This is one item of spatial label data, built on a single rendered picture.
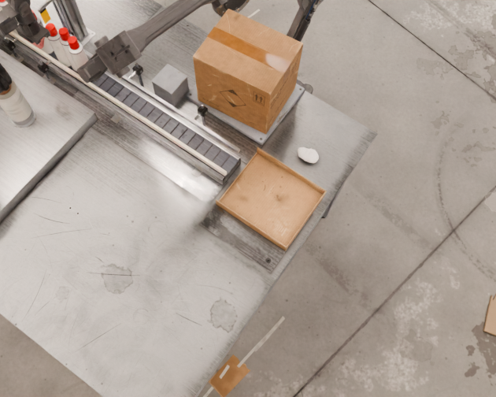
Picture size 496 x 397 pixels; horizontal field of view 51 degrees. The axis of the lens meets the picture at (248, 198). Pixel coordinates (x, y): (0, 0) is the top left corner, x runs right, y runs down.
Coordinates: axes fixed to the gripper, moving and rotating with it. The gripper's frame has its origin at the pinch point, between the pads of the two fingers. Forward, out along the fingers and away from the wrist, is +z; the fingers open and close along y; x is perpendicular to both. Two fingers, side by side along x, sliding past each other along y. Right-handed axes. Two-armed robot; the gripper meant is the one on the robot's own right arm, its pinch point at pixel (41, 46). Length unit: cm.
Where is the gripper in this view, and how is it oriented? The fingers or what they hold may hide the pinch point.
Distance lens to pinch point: 210.7
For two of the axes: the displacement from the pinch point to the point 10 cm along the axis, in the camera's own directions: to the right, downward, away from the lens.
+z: -0.2, 3.7, 9.3
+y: 8.1, 5.5, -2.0
